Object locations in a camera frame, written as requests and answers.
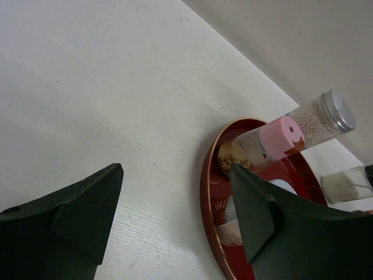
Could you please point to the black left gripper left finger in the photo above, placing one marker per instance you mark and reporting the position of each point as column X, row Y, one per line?
column 62, row 235

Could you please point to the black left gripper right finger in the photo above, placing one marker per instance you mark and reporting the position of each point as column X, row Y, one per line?
column 288, row 237

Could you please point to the white lid red label jar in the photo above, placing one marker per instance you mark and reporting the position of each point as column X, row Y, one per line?
column 226, row 221

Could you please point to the black cap white powder bottle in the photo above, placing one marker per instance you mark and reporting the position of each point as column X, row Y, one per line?
column 348, row 185

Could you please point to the pink lid spice shaker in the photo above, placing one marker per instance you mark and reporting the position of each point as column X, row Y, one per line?
column 261, row 147

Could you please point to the blue label silver lid jar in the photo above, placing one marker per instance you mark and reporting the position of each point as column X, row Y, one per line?
column 325, row 118

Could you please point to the red round tray gold emblem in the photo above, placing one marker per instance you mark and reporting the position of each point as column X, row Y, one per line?
column 215, row 190

